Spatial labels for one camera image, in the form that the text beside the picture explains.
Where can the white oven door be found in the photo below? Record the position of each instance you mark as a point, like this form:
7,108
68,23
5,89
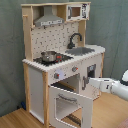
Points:
63,102

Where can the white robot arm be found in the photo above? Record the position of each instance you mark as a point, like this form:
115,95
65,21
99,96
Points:
109,85

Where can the wooden toy kitchen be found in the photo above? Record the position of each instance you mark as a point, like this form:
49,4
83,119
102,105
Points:
39,78

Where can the black toy stovetop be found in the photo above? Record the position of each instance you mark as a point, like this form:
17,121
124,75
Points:
58,58

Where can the red right oven knob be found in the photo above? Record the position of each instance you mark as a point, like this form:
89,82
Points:
74,69

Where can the red oven knob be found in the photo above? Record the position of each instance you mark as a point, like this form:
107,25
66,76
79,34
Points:
56,75
74,69

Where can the red left oven knob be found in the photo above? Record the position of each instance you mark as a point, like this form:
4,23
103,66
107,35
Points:
56,75

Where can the steel toy pot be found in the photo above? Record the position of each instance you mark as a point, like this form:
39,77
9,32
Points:
48,56

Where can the grey toy sink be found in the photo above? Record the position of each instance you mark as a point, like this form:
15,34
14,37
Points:
79,51

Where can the black toy faucet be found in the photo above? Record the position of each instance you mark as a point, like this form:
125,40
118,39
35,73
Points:
72,40

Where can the grey range hood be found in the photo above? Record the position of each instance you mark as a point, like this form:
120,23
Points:
48,18

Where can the white toy microwave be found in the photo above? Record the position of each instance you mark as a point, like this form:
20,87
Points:
78,11

